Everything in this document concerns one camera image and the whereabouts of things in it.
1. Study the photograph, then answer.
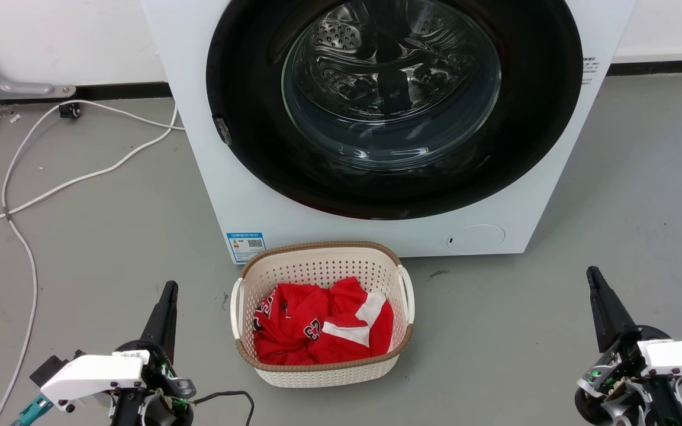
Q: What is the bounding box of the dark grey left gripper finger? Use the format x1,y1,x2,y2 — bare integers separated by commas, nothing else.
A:
139,280,179,363

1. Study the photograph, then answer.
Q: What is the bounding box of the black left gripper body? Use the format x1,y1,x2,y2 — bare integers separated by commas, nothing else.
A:
110,340,197,426

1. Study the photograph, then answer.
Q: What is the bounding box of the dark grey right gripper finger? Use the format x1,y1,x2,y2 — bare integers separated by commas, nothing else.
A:
586,266,639,354

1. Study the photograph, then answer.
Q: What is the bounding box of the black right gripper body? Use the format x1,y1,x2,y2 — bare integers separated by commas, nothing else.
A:
574,324,682,426

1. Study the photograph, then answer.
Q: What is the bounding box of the cream perforated laundry basket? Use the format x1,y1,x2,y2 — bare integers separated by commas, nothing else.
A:
230,240,416,389

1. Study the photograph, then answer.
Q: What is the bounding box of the blue energy label sticker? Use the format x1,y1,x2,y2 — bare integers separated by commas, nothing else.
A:
226,232,267,264

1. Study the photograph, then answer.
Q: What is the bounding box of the red and white jersey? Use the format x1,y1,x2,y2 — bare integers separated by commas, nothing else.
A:
252,276,395,366

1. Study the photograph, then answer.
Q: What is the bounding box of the round white filter cover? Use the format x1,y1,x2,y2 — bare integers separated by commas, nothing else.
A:
446,224,506,256

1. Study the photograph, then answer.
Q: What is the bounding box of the white front-load washing machine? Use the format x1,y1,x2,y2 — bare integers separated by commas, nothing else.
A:
141,0,638,264

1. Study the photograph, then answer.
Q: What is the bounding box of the black baseboard strip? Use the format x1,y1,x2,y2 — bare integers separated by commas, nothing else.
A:
0,82,173,107
606,59,682,77

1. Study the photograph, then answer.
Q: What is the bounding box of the round black washer door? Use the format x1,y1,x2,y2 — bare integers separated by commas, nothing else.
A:
205,0,584,221

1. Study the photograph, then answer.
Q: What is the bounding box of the grey drain pipe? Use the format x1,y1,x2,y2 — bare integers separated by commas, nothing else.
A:
0,27,77,100

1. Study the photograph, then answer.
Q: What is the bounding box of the steel washer drum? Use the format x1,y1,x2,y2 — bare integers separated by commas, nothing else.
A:
294,0,496,128

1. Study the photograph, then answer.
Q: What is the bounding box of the thin black left gripper cable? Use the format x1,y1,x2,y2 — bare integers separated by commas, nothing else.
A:
191,390,256,426

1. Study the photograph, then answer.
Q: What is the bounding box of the white power cable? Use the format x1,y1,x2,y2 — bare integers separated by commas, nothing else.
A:
0,102,178,240
0,99,186,426

